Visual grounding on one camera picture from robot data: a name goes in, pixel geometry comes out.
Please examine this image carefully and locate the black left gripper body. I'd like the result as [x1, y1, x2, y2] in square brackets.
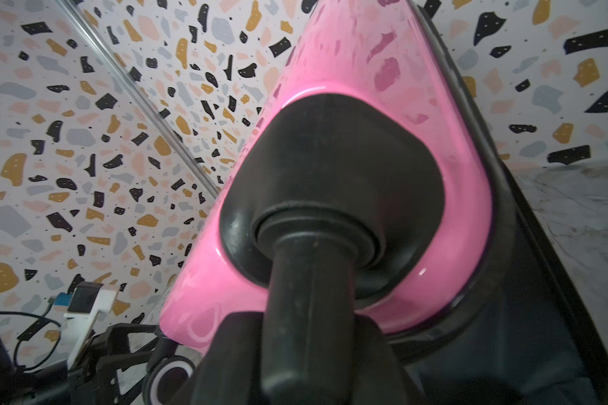
[68, 323, 177, 404]

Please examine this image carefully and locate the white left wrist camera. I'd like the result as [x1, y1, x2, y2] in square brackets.
[64, 282, 119, 370]

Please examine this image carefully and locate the pink hard-shell suitcase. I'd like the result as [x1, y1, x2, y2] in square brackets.
[142, 1, 608, 404]

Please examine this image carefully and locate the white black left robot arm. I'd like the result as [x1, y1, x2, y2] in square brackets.
[0, 323, 194, 404]

